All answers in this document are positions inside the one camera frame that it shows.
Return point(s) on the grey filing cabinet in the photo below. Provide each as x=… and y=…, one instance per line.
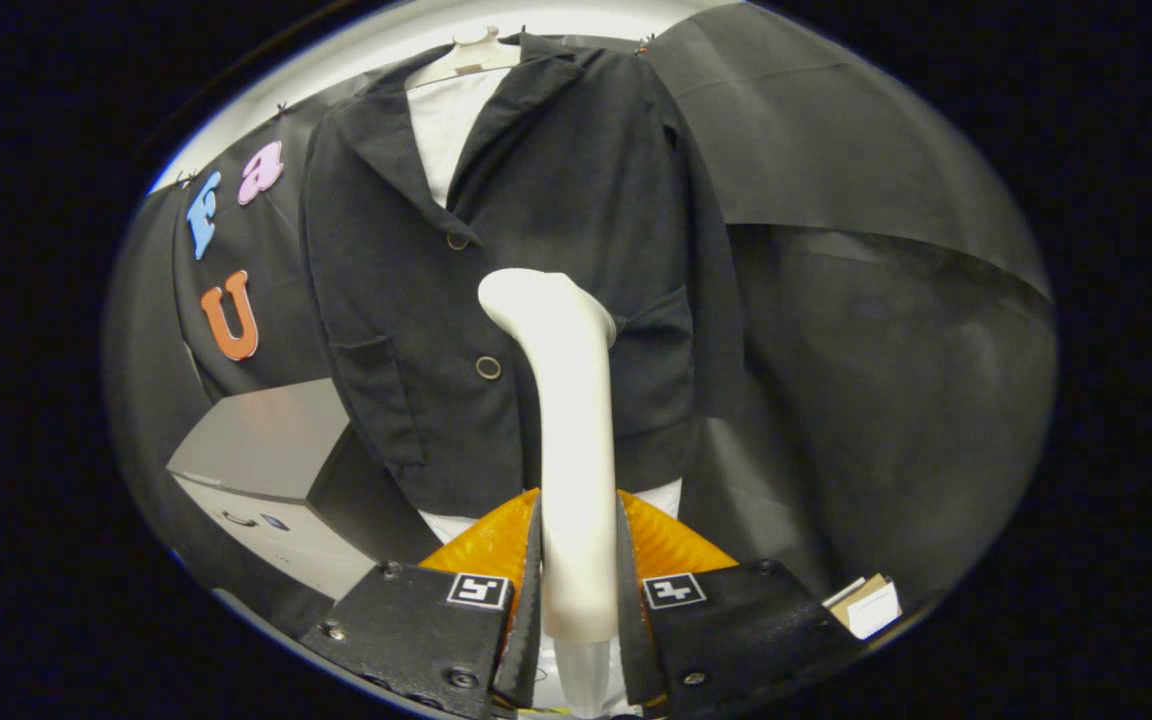
x=256, y=430

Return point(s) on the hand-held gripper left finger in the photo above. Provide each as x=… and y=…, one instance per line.
x=533, y=620

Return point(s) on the white mannequin torso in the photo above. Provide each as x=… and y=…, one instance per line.
x=446, y=130

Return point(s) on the cardboard box with white paper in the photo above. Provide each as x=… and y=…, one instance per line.
x=871, y=608

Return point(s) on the black backdrop cloth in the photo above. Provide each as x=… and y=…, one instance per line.
x=886, y=350

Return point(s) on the black blazer jacket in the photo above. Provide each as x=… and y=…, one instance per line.
x=556, y=180

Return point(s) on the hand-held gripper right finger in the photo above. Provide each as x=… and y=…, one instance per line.
x=628, y=630

